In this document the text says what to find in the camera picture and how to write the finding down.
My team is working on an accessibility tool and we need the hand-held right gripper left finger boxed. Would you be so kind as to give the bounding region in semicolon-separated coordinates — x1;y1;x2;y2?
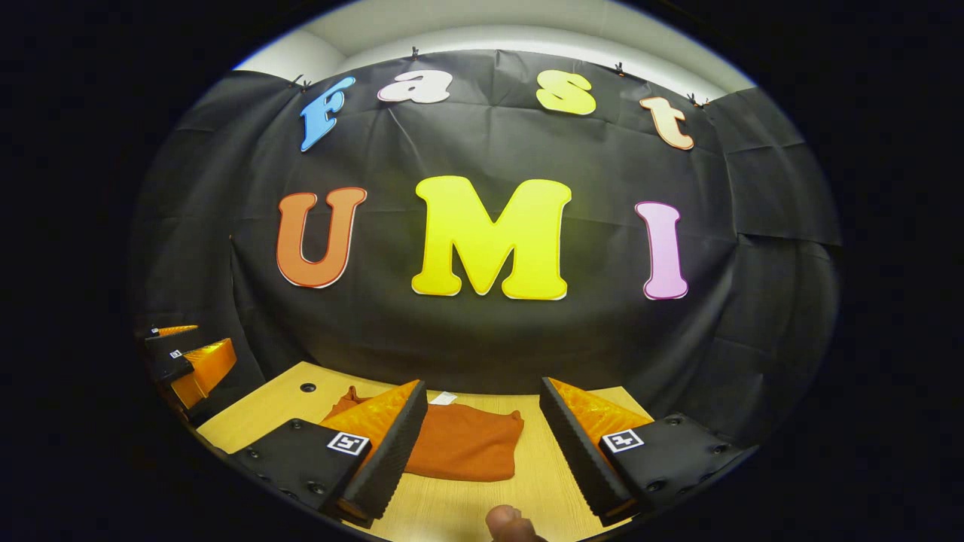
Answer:
226;379;430;529

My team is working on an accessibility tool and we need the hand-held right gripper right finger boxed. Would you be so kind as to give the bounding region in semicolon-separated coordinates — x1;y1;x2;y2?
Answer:
538;376;760;528

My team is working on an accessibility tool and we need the rust orange knit jacket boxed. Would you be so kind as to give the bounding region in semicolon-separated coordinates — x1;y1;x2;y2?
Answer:
322;385;526;483

